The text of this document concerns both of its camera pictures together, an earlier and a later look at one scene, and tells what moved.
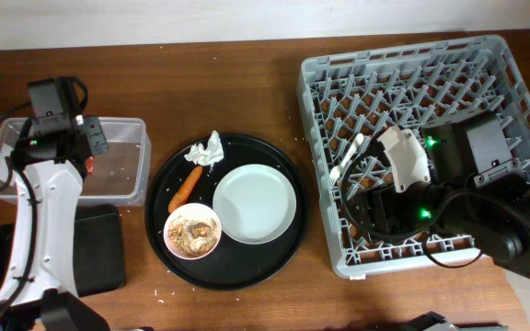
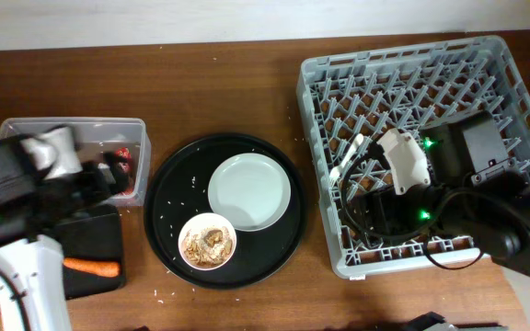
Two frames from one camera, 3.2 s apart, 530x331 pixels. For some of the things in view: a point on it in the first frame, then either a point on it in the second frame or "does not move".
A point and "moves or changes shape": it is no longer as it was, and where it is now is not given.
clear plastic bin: (120, 176) does not move
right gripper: (382, 206) does not move
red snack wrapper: (89, 164) moves or changes shape
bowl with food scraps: (192, 231) -> (207, 241)
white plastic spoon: (336, 171) does not move
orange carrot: (185, 189) -> (104, 268)
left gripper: (97, 125) -> (85, 180)
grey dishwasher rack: (372, 91) does not move
